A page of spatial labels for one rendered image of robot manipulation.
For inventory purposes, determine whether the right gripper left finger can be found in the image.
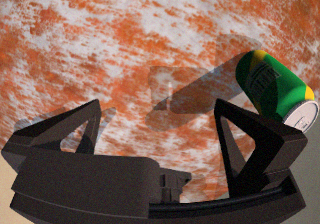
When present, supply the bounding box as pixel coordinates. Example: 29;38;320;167
7;99;102;154

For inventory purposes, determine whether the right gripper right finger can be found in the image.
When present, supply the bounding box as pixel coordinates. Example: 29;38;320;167
214;98;308;198

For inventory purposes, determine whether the green drink can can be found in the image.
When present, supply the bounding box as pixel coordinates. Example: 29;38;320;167
235;50;319;133

